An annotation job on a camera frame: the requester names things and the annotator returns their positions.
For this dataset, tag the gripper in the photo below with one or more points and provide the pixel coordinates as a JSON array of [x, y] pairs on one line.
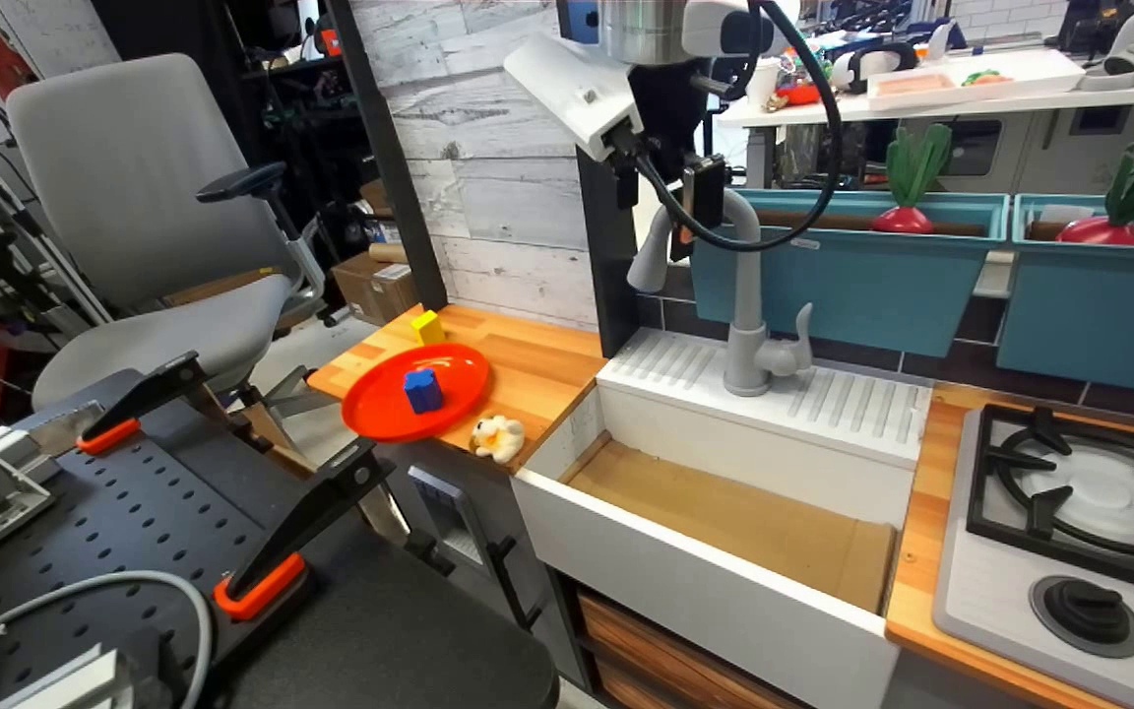
[[670, 103]]

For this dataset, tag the grey tap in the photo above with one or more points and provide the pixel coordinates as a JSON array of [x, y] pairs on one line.
[[746, 315]]

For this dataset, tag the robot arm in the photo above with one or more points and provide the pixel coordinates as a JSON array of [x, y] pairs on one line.
[[641, 30]]

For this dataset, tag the white cup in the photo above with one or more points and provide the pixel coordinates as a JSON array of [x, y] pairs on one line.
[[762, 84]]

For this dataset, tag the grey tap lever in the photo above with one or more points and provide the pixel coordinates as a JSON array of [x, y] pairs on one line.
[[801, 340]]

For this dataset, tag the teal planter box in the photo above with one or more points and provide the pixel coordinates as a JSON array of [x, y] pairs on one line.
[[843, 286], [1099, 315]]

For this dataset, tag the toy kitchen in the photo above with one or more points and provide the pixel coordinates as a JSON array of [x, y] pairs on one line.
[[528, 364]]

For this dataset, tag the white table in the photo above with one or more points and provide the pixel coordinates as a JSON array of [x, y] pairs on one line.
[[921, 106]]

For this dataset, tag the yellow block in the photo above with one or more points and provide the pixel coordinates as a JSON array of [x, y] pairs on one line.
[[427, 327]]

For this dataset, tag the red plate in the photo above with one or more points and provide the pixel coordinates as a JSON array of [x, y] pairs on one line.
[[459, 384]]

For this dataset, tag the white plush toy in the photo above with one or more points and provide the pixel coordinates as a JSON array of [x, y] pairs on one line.
[[498, 438]]

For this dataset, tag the white sink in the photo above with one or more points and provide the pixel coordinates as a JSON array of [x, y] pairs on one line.
[[724, 512]]

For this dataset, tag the white tray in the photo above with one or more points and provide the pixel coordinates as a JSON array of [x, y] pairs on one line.
[[971, 79]]

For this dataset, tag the blue block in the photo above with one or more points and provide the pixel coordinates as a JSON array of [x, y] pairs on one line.
[[422, 392]]

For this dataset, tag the cardboard box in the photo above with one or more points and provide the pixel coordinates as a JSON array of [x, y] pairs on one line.
[[375, 286]]

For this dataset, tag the black shelf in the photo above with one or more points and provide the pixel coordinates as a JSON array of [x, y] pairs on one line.
[[301, 108]]

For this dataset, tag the black burner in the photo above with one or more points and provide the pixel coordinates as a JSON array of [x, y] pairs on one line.
[[1103, 487]]

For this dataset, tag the black and orange clamp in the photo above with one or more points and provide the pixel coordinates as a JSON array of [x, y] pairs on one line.
[[149, 389], [301, 522]]

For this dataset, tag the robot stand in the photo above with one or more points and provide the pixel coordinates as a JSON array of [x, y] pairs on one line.
[[380, 640]]

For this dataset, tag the grey office chair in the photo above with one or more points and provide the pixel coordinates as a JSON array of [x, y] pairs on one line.
[[134, 197]]

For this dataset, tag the black stove knob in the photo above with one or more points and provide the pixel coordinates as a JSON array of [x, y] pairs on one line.
[[1087, 612]]

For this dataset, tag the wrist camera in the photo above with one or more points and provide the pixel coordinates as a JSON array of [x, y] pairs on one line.
[[567, 89]]

